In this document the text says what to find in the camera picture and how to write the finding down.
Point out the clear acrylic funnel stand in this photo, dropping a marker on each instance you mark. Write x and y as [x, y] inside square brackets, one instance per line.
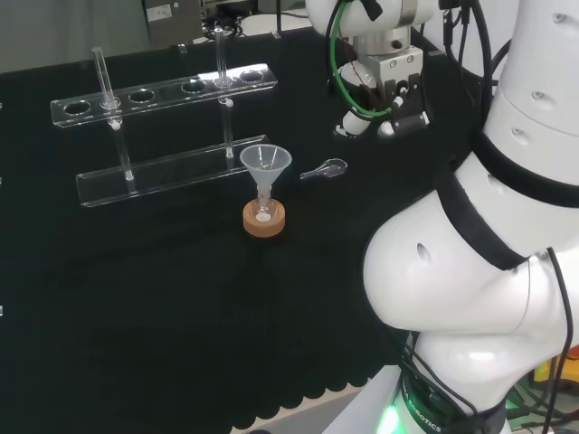
[165, 92]

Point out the black bench cloth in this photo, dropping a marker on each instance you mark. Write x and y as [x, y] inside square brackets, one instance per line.
[135, 294]

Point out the grey metal box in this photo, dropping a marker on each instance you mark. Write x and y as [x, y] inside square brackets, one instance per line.
[172, 22]

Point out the yellow stop button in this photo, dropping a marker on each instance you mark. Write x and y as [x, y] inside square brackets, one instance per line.
[549, 373]

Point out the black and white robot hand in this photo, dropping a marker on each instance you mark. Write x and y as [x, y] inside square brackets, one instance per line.
[398, 68]

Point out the small round-bottom glass flask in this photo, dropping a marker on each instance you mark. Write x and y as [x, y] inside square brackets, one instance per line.
[263, 213]

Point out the clear glass weighing funnel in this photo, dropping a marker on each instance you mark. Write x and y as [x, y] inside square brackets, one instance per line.
[332, 168]

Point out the clear plastic funnel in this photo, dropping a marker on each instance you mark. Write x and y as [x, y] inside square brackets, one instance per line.
[264, 166]

